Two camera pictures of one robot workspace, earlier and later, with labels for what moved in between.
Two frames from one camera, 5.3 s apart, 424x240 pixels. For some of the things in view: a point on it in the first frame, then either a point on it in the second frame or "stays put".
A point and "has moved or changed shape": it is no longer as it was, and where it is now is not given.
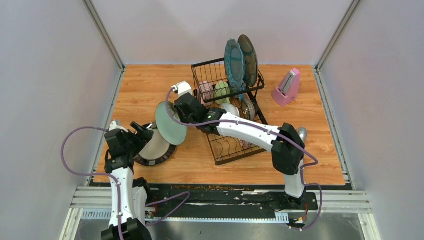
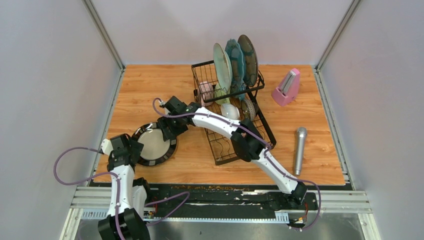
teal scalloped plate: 235,68 stays put
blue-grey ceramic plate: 250,60 stays put
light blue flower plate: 173,132 has moved or changed shape
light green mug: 222,88 stays put
